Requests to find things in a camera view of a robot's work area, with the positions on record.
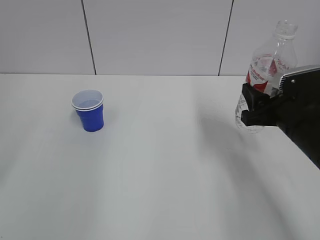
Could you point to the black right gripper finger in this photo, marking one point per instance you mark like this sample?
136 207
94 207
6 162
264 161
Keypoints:
255 99

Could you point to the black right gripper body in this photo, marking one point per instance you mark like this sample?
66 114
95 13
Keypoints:
286 112

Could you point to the clear Wahaha water bottle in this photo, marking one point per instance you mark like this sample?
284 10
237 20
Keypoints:
273 57

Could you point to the blue plastic cup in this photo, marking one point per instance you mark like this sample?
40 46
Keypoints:
87 99
92 119

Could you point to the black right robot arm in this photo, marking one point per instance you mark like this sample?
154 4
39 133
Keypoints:
308 141

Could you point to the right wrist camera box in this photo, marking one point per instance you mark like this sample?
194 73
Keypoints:
303 79

